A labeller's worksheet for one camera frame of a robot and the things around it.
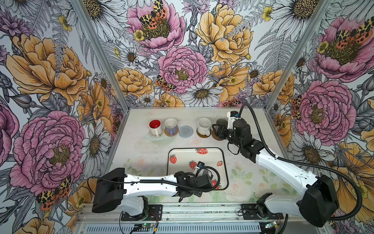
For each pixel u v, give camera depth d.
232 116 0.70
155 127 1.00
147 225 0.71
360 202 0.40
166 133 1.05
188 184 0.57
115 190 0.41
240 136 0.60
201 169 0.69
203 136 1.03
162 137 1.04
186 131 1.06
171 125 1.05
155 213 0.74
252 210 0.75
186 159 0.94
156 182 0.47
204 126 1.06
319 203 0.40
